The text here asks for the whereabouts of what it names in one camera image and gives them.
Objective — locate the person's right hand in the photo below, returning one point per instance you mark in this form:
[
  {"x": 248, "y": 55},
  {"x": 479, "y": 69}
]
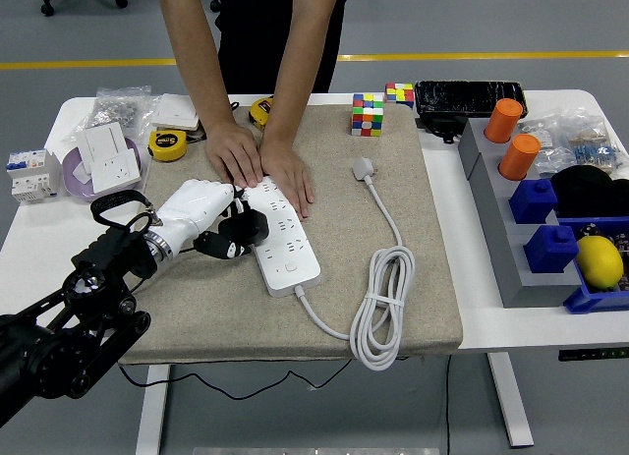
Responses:
[{"x": 233, "y": 153}]

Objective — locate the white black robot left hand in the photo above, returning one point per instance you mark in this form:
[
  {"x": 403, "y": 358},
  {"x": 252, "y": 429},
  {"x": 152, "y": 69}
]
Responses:
[{"x": 196, "y": 204}]

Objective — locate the person's left hand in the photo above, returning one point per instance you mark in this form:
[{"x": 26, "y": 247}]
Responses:
[{"x": 287, "y": 172}]

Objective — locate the black plug adapter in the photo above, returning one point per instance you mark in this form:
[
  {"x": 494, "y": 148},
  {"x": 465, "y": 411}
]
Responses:
[{"x": 250, "y": 226}]

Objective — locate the white power strip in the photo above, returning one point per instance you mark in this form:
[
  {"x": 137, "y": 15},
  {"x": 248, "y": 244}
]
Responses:
[{"x": 290, "y": 258}]

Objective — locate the person's right forearm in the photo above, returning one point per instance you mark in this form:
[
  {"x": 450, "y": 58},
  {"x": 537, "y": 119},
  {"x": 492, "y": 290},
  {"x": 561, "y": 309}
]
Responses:
[{"x": 196, "y": 47}]

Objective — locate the person's left forearm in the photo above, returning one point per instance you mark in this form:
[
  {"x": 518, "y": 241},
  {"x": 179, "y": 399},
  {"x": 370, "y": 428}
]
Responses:
[{"x": 300, "y": 57}]

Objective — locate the square yellow tape measure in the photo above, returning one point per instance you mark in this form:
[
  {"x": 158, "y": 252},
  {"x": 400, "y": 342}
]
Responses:
[{"x": 258, "y": 112}]

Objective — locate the round yellow tape measure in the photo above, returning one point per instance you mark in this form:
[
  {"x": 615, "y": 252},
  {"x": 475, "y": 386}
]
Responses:
[{"x": 167, "y": 145}]

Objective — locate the large colourful puzzle cube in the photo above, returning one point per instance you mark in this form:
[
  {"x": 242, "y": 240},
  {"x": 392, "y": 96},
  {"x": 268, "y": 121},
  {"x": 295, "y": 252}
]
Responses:
[{"x": 367, "y": 115}]

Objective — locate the small white tile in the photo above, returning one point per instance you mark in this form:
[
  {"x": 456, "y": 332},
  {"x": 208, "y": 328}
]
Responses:
[{"x": 82, "y": 172}]

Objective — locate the purple bowl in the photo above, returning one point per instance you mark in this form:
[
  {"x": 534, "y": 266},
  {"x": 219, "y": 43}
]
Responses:
[{"x": 78, "y": 187}]

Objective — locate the person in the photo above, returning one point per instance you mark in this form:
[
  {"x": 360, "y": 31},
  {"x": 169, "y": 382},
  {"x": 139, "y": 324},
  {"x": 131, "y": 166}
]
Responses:
[{"x": 255, "y": 32}]

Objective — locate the grey-brown mat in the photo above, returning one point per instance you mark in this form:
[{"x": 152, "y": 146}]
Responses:
[{"x": 245, "y": 317}]

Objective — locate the clear bag of screws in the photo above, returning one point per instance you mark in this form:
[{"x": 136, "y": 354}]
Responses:
[{"x": 115, "y": 108}]

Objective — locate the small colourful puzzle cube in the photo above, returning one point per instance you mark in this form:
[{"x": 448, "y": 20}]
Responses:
[{"x": 399, "y": 95}]

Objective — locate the black chair caster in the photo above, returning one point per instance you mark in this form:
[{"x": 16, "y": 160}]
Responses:
[{"x": 215, "y": 5}]

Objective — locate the black clip device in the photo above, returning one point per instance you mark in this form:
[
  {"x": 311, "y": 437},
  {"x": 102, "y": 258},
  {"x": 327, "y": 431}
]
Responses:
[{"x": 440, "y": 126}]

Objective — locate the white circuit breaker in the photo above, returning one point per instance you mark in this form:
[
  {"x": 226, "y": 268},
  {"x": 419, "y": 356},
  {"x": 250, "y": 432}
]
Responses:
[{"x": 29, "y": 175}]

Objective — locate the black wrapped tray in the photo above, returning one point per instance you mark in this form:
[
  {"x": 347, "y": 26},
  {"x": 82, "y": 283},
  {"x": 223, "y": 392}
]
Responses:
[{"x": 462, "y": 97}]

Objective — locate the orange cylinder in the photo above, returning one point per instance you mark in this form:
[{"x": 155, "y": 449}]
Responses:
[
  {"x": 520, "y": 156},
  {"x": 502, "y": 121}
]

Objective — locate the grey block holder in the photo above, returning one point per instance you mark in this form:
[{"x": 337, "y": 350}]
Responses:
[{"x": 506, "y": 258}]

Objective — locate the blue square block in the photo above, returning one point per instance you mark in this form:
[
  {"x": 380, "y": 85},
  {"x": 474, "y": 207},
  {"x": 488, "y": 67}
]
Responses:
[
  {"x": 533, "y": 202},
  {"x": 550, "y": 251}
]

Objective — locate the clear bag of small parts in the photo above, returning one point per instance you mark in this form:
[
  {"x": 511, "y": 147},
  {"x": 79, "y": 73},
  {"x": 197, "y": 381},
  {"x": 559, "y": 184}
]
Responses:
[{"x": 545, "y": 153}]

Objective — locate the black cloth bundle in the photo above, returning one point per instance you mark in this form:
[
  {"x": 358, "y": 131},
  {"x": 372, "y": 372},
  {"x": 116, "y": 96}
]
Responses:
[{"x": 585, "y": 189}]

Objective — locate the clear bag of resistors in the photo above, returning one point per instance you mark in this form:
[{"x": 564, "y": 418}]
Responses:
[{"x": 597, "y": 150}]

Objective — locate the yellow lemon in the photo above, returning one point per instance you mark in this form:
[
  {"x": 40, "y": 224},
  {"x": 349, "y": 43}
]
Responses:
[{"x": 598, "y": 261}]

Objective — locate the blue storage bin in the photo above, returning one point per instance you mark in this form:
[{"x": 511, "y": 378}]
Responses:
[{"x": 589, "y": 300}]

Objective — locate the black table control panel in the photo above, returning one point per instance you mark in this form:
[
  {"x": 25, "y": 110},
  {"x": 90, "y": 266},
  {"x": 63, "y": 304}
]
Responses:
[{"x": 589, "y": 355}]

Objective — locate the white wall switch plate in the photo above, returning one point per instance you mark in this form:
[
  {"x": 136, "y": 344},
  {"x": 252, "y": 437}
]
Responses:
[{"x": 172, "y": 111}]

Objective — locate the white switch panel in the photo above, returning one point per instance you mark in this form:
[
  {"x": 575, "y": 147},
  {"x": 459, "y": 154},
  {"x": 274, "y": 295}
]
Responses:
[{"x": 100, "y": 143}]

